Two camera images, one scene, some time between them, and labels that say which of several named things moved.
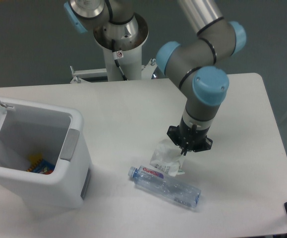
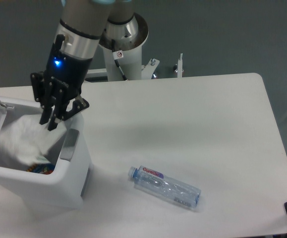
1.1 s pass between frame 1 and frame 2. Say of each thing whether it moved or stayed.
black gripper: moved
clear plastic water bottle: stayed
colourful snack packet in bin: stayed
